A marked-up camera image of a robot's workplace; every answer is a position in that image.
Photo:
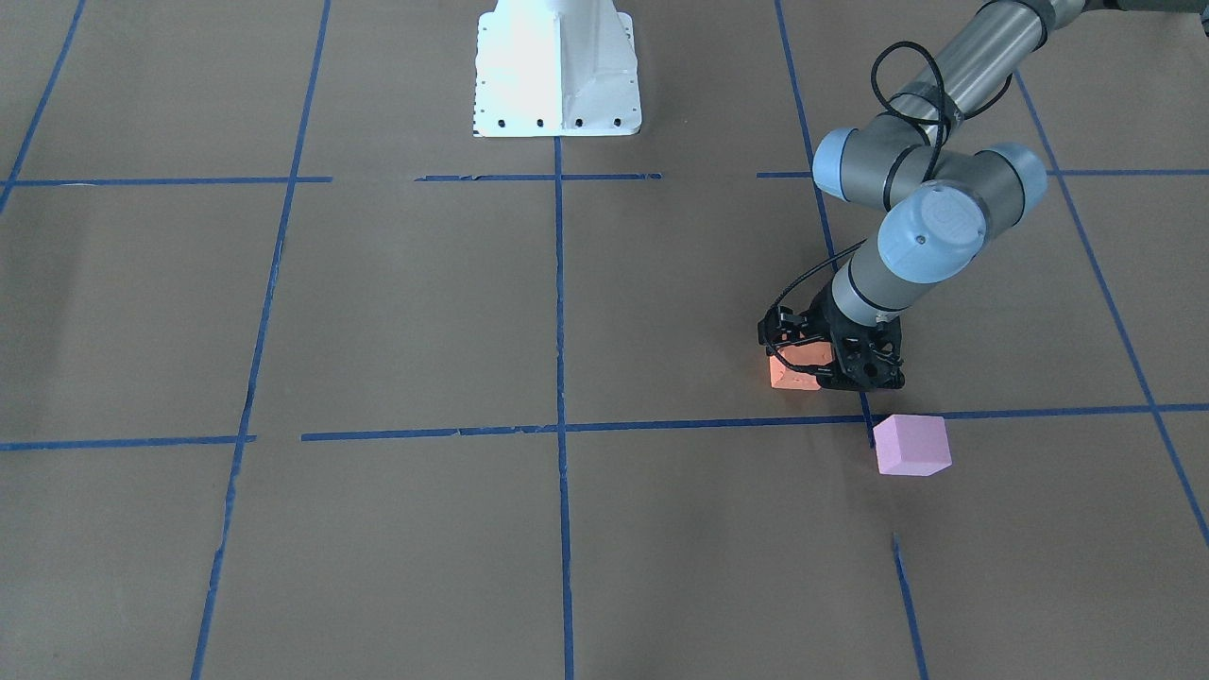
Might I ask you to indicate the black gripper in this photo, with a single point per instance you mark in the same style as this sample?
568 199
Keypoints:
820 325

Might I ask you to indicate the orange foam block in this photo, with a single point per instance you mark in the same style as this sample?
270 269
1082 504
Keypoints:
782 377

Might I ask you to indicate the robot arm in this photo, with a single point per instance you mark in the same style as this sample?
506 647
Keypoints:
940 209

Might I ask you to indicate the pink foam block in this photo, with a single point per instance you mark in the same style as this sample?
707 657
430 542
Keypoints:
916 445

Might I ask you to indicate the white pedestal column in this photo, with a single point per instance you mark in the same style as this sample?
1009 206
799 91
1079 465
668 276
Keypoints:
556 69

